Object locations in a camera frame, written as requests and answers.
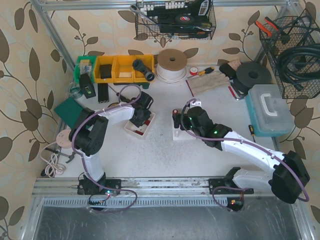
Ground wire basket right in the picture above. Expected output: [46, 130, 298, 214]
[254, 14, 320, 99]

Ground black filament spool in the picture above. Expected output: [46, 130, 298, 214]
[233, 61, 272, 94]

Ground red handled hex key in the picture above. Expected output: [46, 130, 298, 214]
[228, 82, 246, 101]

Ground beige work glove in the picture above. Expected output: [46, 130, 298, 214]
[186, 70, 230, 97]

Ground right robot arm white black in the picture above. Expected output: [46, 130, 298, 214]
[172, 104, 310, 204]

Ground black sanding block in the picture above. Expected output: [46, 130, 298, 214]
[219, 63, 237, 80]

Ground wire basket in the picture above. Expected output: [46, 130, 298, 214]
[129, 0, 216, 43]
[254, 14, 320, 99]

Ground wire basket top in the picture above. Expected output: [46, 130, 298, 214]
[129, 0, 216, 43]

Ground green storage bin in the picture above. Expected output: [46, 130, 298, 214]
[73, 56, 97, 83]

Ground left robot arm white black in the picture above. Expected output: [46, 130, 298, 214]
[69, 91, 154, 184]

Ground teal clear toolbox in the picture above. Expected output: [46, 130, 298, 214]
[245, 84, 295, 137]

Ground glass jar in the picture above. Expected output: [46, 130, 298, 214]
[68, 82, 83, 99]

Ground white cable spool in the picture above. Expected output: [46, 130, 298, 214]
[155, 48, 188, 84]

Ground black green device box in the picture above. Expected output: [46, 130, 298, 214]
[79, 73, 96, 99]

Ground coiled black hose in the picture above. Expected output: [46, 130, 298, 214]
[276, 43, 320, 86]

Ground small yellow black screwdriver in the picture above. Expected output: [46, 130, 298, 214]
[248, 124, 255, 136]

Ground orange tip screwdriver left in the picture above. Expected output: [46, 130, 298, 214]
[108, 85, 128, 103]

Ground orange black screwdriver right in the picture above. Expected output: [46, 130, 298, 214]
[187, 67, 215, 79]

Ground white peg base plate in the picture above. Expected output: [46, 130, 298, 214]
[171, 117, 196, 141]

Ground black pipe fitting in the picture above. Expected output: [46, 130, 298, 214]
[132, 59, 155, 82]

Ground white tray of springs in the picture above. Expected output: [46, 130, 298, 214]
[124, 111, 156, 139]

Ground orange handled pliers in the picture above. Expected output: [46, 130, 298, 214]
[254, 16, 280, 37]

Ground red tape roll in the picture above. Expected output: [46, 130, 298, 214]
[189, 66, 198, 76]

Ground yellow storage bin row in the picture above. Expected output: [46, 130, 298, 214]
[93, 54, 155, 84]

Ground black ribbed block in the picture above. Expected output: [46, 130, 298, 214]
[97, 83, 109, 104]

